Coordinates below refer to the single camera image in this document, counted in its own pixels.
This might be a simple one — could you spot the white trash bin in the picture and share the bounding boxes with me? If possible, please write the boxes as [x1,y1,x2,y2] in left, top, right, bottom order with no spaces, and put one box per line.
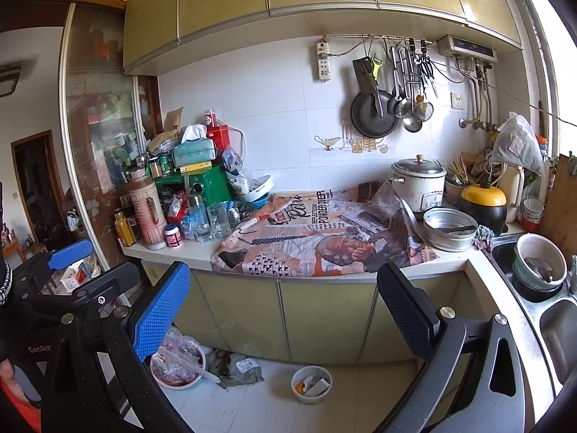
[290,366,334,404]

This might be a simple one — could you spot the upper kitchen cabinets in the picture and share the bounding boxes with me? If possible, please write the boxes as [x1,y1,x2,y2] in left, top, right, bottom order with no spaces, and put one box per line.
[123,0,521,76]

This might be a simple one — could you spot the person's left hand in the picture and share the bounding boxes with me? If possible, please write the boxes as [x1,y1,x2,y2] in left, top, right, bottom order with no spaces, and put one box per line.
[0,359,28,404]

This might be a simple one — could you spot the yellow oil bottle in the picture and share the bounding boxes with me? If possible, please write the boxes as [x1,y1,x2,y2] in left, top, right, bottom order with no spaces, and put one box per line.
[114,209,136,247]

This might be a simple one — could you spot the pink thermos flask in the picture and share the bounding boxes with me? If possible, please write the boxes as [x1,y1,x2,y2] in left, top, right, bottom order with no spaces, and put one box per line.
[128,168,167,251]

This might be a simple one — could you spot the white red label bottle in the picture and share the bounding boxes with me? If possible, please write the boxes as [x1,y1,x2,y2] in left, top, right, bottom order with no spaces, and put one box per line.
[164,224,183,248]

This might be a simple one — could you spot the pink basin on floor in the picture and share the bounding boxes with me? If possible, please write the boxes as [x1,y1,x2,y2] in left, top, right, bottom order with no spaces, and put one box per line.
[150,325,206,390]

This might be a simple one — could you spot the clear water bottle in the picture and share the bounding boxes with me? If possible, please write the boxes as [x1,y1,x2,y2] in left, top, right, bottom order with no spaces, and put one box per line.
[189,193,212,242]

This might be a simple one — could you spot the white bowl in sink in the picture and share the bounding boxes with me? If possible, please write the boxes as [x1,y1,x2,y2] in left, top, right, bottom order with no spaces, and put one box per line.
[512,233,567,293]

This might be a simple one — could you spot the yellow flat box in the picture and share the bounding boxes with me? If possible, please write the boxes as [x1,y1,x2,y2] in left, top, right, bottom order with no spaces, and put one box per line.
[179,160,212,175]

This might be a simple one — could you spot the glass beer mug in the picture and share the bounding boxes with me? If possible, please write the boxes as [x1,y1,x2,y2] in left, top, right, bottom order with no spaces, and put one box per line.
[206,202,232,239]

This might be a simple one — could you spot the aluminium inner pot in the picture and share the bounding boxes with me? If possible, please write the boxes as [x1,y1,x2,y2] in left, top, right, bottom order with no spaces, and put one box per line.
[423,207,478,252]

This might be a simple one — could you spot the green metal box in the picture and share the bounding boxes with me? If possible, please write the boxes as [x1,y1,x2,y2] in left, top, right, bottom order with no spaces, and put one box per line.
[185,165,234,207]

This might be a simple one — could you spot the teal tissue box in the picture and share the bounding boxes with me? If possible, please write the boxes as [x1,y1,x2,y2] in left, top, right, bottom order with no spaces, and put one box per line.
[173,138,216,167]

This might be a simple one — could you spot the yellow black kettle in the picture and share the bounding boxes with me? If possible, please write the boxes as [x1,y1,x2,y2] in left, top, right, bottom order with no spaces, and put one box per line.
[460,181,507,236]

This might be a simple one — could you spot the red tin box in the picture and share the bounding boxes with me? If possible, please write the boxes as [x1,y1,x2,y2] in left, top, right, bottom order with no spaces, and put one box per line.
[206,124,230,153]

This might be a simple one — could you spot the newspaper sheet on counter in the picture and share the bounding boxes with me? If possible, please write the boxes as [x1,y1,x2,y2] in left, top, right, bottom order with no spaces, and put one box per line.
[211,182,438,277]

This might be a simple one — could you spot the white blue colander bowl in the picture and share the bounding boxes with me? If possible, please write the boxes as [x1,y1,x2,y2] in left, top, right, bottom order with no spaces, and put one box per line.
[239,175,274,204]

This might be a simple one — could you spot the white rice cooker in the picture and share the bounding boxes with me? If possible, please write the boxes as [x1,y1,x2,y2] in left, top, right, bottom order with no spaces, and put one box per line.
[390,154,446,213]

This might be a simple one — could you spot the white plastic bag on tap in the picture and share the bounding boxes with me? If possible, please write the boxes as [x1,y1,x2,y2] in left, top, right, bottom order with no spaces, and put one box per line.
[490,111,544,176]

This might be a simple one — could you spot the hanging metal ladle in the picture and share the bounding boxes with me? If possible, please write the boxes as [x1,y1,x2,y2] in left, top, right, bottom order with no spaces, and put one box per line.
[402,110,423,133]

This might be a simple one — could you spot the black hanging wok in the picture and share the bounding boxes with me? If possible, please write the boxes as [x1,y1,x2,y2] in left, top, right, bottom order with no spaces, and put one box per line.
[350,89,398,139]

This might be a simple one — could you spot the white power strip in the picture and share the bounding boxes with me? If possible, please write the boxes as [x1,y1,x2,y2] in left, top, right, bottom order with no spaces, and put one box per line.
[316,39,331,82]

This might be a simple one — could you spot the hanging cleaver knife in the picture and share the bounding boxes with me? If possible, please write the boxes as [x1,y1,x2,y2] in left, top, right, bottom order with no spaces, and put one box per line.
[353,57,383,117]

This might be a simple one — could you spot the white water heater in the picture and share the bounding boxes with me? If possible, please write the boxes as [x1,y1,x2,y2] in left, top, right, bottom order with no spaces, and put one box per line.
[436,35,498,63]

